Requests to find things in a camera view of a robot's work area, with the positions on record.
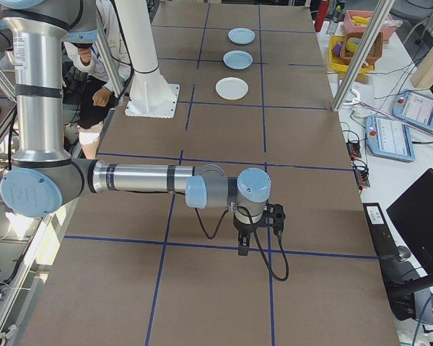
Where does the white plate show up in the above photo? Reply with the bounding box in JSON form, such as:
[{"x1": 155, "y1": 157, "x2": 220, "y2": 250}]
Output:
[{"x1": 215, "y1": 76, "x2": 250, "y2": 101}]

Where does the light blue plate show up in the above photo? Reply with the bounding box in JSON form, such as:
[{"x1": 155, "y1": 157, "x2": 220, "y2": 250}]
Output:
[
  {"x1": 227, "y1": 27, "x2": 256, "y2": 45},
  {"x1": 222, "y1": 50, "x2": 254, "y2": 71}
]

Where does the black computer case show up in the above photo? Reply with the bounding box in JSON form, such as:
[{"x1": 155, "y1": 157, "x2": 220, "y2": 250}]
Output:
[{"x1": 362, "y1": 201, "x2": 433, "y2": 322}]

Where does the grey cloth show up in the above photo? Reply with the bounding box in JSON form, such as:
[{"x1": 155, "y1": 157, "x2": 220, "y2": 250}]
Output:
[{"x1": 349, "y1": 107, "x2": 376, "y2": 123}]

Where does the blue teach pendant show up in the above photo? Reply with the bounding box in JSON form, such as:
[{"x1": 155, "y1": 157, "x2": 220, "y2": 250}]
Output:
[
  {"x1": 392, "y1": 89, "x2": 433, "y2": 130},
  {"x1": 365, "y1": 114, "x2": 416, "y2": 162}
]

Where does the white plastic hook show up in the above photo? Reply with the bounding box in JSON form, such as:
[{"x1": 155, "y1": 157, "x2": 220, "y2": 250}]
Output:
[{"x1": 345, "y1": 87, "x2": 364, "y2": 108}]

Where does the black laptop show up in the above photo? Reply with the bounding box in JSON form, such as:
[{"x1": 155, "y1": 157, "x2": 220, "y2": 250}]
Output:
[{"x1": 385, "y1": 167, "x2": 433, "y2": 277}]

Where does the thin metal rod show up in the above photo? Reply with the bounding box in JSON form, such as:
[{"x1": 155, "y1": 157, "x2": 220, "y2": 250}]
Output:
[{"x1": 351, "y1": 99, "x2": 433, "y2": 141}]

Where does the yellow plastic basket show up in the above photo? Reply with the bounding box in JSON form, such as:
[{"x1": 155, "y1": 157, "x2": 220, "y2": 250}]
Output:
[{"x1": 327, "y1": 34, "x2": 377, "y2": 76}]

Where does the seated person in grey hoodie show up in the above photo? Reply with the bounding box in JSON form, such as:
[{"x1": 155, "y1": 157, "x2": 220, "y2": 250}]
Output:
[{"x1": 62, "y1": 0, "x2": 134, "y2": 160}]

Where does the brown wicker basket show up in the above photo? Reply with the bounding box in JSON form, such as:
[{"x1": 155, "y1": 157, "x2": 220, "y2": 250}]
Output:
[{"x1": 340, "y1": 31, "x2": 385, "y2": 68}]

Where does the red cylinder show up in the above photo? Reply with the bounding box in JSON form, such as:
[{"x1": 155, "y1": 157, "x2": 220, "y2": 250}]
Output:
[{"x1": 315, "y1": 0, "x2": 330, "y2": 33}]

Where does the pink plastic basket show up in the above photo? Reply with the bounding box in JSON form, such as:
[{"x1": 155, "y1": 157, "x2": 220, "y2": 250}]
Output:
[{"x1": 341, "y1": 9, "x2": 402, "y2": 45}]

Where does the dark side table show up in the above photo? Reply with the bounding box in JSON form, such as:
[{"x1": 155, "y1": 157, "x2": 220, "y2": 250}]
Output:
[{"x1": 0, "y1": 95, "x2": 19, "y2": 165}]

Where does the grey office chair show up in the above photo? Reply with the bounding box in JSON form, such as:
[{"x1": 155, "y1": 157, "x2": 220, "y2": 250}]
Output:
[{"x1": 388, "y1": 0, "x2": 433, "y2": 46}]

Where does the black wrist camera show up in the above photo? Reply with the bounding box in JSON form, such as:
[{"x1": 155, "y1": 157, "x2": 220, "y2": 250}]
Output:
[{"x1": 263, "y1": 203, "x2": 287, "y2": 234}]

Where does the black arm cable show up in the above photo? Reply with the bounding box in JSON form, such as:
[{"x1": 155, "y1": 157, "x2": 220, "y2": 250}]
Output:
[
  {"x1": 236, "y1": 205, "x2": 290, "y2": 283},
  {"x1": 193, "y1": 205, "x2": 235, "y2": 240}
]

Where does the blue cable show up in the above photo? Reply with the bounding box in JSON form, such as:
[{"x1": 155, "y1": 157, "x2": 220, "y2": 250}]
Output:
[{"x1": 412, "y1": 288, "x2": 433, "y2": 338}]

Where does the aluminium frame post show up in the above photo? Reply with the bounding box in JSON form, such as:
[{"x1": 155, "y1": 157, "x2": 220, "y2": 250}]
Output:
[
  {"x1": 92, "y1": 27, "x2": 127, "y2": 107},
  {"x1": 0, "y1": 50, "x2": 17, "y2": 105},
  {"x1": 331, "y1": 0, "x2": 397, "y2": 113}
]

